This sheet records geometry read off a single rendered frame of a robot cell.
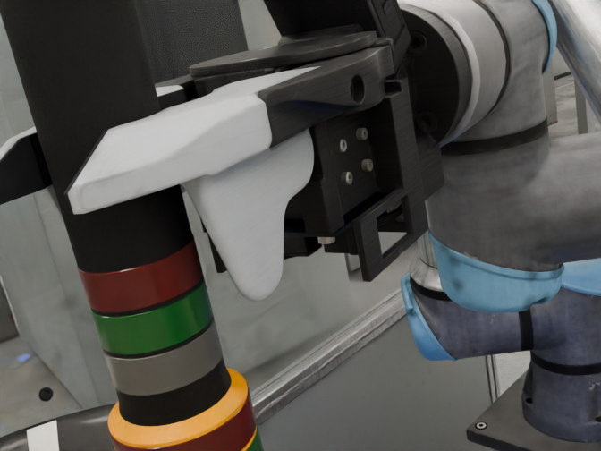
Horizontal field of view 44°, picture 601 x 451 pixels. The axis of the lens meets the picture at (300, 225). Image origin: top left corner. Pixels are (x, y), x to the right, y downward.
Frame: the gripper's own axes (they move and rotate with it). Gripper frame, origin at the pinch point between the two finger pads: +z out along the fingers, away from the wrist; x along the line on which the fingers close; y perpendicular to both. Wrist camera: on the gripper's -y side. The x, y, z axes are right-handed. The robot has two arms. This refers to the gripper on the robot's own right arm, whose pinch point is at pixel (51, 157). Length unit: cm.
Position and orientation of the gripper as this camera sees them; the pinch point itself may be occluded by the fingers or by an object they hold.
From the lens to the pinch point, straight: 20.1
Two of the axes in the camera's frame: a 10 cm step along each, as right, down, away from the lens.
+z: -5.3, 3.5, -7.7
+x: -8.3, -0.1, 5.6
